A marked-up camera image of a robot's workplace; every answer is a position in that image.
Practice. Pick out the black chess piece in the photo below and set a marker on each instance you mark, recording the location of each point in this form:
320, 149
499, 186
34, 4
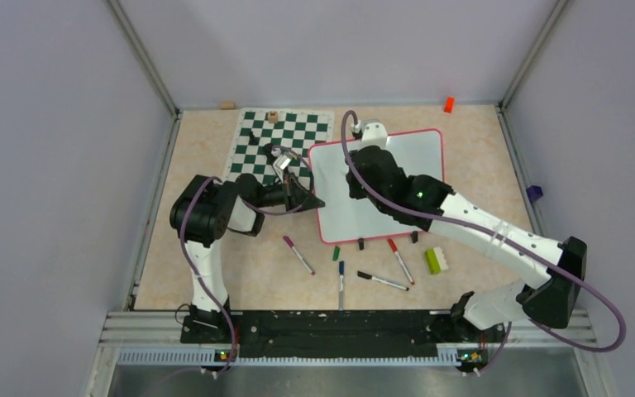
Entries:
253, 139

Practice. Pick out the pink framed whiteboard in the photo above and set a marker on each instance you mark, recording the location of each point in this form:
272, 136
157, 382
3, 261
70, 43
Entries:
407, 171

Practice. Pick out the lime green lego brick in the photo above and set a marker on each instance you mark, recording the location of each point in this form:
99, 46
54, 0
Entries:
435, 261

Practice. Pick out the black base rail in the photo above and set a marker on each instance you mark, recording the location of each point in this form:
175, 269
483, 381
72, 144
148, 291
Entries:
336, 334

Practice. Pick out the green white chess mat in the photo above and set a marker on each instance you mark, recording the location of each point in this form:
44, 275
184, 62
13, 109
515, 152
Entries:
297, 129

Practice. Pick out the purple block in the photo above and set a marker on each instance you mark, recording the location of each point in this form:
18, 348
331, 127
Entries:
534, 193

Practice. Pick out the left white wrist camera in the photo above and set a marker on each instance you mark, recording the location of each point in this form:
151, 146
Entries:
281, 164

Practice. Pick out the blue cap marker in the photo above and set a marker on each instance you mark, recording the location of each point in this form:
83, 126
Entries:
341, 291

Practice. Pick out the wooden cork piece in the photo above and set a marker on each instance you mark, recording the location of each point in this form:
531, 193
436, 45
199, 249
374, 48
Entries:
227, 106

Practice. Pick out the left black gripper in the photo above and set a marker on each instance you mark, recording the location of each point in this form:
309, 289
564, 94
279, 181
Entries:
292, 189

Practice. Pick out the black microphone grey head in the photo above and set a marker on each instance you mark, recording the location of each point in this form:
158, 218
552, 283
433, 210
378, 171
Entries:
272, 152

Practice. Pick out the black cap marker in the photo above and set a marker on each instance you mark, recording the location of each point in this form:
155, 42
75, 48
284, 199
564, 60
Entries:
367, 276

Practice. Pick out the orange block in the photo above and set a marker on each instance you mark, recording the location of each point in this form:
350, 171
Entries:
449, 105

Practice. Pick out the purple cap marker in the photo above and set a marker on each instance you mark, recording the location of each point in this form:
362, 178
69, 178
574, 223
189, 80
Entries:
300, 257

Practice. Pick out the red cap marker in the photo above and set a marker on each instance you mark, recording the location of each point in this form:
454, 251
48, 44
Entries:
400, 260

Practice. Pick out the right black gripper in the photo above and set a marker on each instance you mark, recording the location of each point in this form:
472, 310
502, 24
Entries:
354, 190

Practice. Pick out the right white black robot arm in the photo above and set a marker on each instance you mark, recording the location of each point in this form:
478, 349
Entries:
543, 291

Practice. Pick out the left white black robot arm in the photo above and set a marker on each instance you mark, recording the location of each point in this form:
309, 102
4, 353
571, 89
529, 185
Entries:
206, 210

